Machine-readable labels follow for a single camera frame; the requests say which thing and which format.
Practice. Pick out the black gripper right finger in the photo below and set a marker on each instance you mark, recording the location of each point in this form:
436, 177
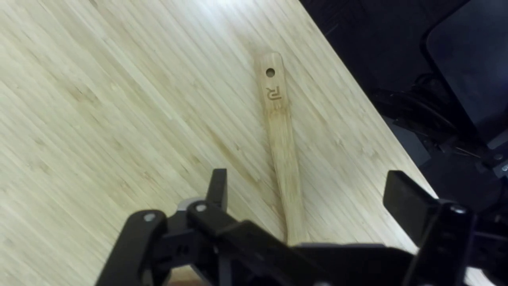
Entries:
454, 244

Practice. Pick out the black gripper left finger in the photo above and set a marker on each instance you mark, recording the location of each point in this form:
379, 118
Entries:
174, 249

